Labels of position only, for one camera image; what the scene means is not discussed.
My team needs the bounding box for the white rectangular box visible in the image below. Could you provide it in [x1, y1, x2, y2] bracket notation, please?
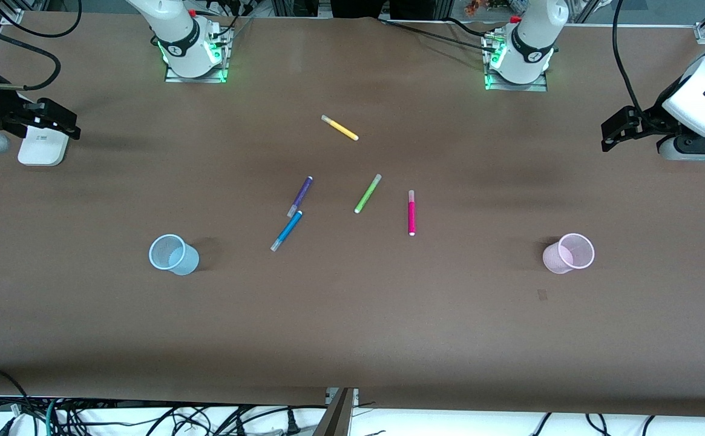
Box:
[18, 124, 69, 167]

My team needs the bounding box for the pink plastic cup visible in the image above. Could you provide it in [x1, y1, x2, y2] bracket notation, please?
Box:
[542, 233, 595, 275]

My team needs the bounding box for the blue plastic cup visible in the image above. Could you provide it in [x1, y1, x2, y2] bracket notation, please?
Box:
[148, 234, 200, 276]

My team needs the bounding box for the blue marker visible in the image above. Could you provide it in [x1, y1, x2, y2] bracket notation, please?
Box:
[270, 210, 303, 253]

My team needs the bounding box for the purple marker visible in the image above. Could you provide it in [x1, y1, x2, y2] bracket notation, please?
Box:
[287, 176, 313, 218]

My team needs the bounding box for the green marker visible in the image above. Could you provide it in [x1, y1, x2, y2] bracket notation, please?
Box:
[353, 174, 382, 214]

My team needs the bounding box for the yellow marker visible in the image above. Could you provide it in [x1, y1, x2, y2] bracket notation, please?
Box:
[321, 114, 359, 142]

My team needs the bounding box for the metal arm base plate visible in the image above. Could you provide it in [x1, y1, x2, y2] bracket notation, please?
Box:
[163, 27, 230, 84]
[484, 33, 549, 93]

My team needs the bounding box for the black cable tangle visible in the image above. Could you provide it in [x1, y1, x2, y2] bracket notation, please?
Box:
[56, 401, 329, 436]

